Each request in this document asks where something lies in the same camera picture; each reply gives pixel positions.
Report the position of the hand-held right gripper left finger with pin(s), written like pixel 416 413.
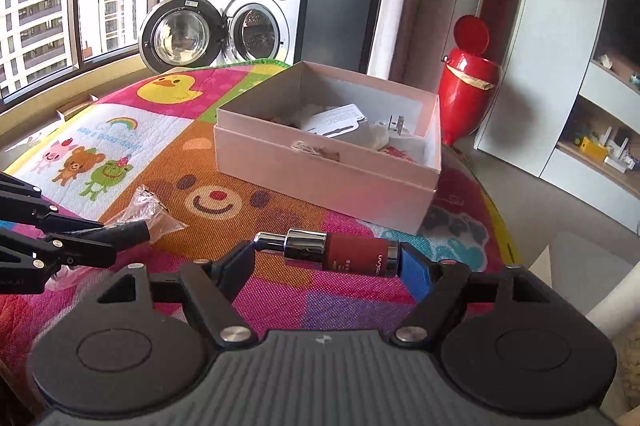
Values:
pixel 239 265

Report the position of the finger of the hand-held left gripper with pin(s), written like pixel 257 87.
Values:
pixel 75 251
pixel 60 218

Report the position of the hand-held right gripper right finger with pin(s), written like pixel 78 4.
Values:
pixel 415 271

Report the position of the red lipstick bottle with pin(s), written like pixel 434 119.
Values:
pixel 350 253

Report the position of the clear plastic bag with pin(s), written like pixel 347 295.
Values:
pixel 160 218

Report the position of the pink cardboard box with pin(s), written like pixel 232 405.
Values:
pixel 325 186

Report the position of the white charger plug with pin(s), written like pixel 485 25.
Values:
pixel 395 138

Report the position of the white product carton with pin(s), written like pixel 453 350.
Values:
pixel 332 120

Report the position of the small cardboard box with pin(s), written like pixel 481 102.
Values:
pixel 75 108

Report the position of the colourful cartoon play mat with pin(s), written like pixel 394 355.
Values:
pixel 125 115

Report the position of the white stool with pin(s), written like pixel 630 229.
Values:
pixel 585 276

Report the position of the red trash bin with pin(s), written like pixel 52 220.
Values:
pixel 465 95

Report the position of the window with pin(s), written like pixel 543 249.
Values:
pixel 50 5

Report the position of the yellow toy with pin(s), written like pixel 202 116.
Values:
pixel 593 148

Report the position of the white television cabinet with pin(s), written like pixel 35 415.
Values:
pixel 550 80

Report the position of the white washing machine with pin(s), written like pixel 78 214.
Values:
pixel 280 10

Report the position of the small white figurine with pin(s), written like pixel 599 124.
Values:
pixel 605 60

